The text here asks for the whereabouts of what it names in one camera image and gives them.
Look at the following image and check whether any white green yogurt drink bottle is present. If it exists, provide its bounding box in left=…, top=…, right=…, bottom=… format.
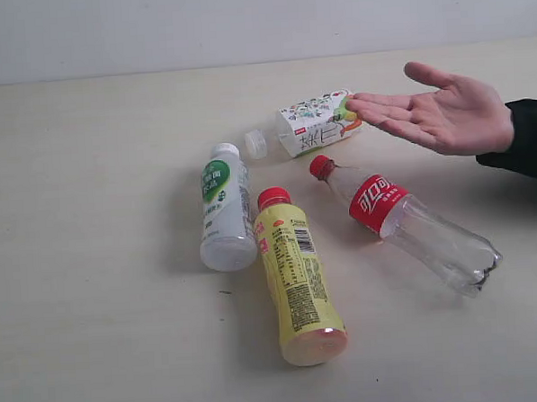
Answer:
left=200, top=143, right=258, bottom=272

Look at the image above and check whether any yellow label red cap bottle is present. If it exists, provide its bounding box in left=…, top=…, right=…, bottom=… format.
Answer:
left=254, top=187, right=348, bottom=367

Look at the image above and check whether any square clear tea bottle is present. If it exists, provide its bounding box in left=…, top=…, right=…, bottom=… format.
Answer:
left=245, top=89, right=362, bottom=160

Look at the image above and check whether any clear cola bottle red label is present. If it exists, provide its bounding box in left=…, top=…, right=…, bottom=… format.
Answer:
left=309, top=155, right=503, bottom=298

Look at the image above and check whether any person's open bare hand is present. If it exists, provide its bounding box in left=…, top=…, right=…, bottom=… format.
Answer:
left=346, top=62, right=515, bottom=156

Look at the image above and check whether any black sleeved forearm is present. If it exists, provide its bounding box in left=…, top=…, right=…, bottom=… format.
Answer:
left=476, top=98, right=537, bottom=179

